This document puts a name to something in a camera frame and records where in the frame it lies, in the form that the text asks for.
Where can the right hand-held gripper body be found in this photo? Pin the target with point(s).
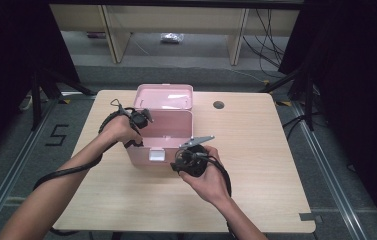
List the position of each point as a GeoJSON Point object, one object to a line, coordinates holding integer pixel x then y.
{"type": "Point", "coordinates": [192, 161]}

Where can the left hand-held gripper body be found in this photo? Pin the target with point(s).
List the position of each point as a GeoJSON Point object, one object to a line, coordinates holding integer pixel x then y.
{"type": "Point", "coordinates": [138, 119]}

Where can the pink storage box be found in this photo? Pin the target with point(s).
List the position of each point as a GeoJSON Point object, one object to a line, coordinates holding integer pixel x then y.
{"type": "Point", "coordinates": [169, 130]}

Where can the person's left hand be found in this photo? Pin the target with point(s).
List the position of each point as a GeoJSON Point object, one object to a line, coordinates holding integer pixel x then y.
{"type": "Point", "coordinates": [119, 130]}

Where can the person's right hand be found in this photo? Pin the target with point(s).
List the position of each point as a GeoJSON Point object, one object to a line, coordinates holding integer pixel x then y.
{"type": "Point", "coordinates": [212, 183]}

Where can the dark round table grommet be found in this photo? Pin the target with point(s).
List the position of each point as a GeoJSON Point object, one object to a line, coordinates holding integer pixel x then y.
{"type": "Point", "coordinates": [218, 105]}

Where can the clear plastic bag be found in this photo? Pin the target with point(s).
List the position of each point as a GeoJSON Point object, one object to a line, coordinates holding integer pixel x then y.
{"type": "Point", "coordinates": [172, 37]}

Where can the black metal stand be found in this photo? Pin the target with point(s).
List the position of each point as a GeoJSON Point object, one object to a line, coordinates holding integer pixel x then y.
{"type": "Point", "coordinates": [308, 100]}
{"type": "Point", "coordinates": [36, 100]}

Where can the beige wooden desk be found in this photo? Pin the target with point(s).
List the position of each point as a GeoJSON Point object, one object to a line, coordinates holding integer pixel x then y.
{"type": "Point", "coordinates": [176, 16]}

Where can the grey tape patch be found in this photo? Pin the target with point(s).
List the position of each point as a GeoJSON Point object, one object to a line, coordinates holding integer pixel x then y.
{"type": "Point", "coordinates": [307, 216]}

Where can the black curtain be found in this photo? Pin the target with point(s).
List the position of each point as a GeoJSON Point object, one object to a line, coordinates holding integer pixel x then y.
{"type": "Point", "coordinates": [359, 83]}
{"type": "Point", "coordinates": [9, 66]}

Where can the metal floor rail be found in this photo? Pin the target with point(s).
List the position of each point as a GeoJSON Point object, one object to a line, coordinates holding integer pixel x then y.
{"type": "Point", "coordinates": [329, 180]}
{"type": "Point", "coordinates": [6, 186]}

